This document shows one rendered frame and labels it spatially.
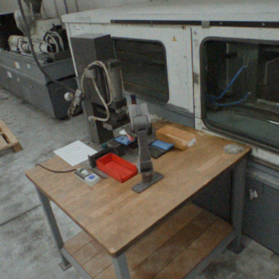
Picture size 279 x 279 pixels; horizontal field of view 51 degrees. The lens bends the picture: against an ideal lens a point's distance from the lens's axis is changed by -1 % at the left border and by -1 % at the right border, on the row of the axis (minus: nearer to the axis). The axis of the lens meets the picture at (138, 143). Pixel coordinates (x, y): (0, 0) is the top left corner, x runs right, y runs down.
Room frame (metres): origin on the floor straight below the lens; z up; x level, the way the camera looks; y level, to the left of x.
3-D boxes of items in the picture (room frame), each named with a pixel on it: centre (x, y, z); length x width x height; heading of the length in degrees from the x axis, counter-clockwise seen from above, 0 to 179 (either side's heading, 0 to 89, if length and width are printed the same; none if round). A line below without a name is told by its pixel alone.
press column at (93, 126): (1.98, 0.26, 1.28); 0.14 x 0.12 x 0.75; 128
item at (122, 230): (1.62, 0.03, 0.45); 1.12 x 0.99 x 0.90; 128
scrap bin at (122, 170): (1.51, 0.15, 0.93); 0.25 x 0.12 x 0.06; 38
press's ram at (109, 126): (1.81, 0.15, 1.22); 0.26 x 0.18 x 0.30; 38
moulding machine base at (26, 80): (7.10, 2.46, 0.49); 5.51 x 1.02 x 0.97; 34
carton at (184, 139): (1.79, -0.25, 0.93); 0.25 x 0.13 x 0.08; 38
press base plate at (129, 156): (1.85, 0.13, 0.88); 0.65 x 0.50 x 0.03; 128
